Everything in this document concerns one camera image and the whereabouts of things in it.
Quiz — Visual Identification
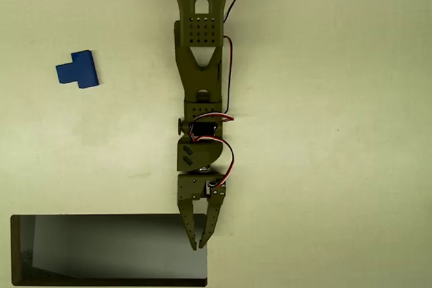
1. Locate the blue T-shaped block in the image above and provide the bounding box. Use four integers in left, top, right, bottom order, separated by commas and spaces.
55, 49, 101, 90

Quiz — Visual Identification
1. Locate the dark rectangular bin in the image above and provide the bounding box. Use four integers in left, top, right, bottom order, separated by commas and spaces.
9, 213, 209, 288

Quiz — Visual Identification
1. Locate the white red black servo cable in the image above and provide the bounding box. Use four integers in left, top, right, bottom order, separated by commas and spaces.
188, 113, 236, 189

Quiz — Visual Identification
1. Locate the red black arm cable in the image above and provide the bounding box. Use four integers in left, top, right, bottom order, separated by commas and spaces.
221, 0, 251, 115

